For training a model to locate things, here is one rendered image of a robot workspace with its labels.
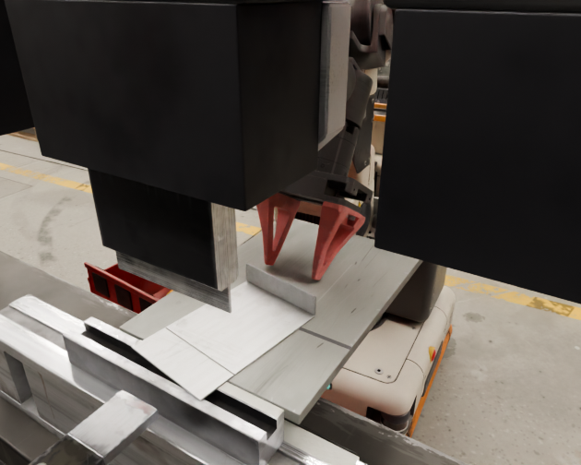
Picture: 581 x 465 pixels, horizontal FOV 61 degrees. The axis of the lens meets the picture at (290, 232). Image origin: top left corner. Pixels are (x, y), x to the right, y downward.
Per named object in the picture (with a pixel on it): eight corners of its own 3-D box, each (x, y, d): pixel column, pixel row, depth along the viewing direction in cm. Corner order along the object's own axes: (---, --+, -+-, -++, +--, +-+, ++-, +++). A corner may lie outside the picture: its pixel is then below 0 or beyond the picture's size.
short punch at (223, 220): (240, 304, 31) (232, 160, 27) (220, 321, 29) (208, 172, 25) (130, 262, 36) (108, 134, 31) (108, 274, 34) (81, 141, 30)
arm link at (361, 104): (381, 80, 51) (330, 75, 53) (364, 51, 44) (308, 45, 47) (363, 145, 51) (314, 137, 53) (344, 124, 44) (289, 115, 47)
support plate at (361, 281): (423, 260, 54) (424, 253, 53) (299, 425, 34) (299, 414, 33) (284, 222, 62) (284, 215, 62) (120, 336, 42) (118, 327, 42)
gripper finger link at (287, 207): (295, 276, 45) (322, 177, 45) (232, 256, 48) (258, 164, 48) (324, 280, 51) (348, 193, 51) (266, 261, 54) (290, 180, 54)
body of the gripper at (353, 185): (348, 197, 44) (369, 117, 44) (254, 177, 49) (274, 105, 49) (370, 209, 50) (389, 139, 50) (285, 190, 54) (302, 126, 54)
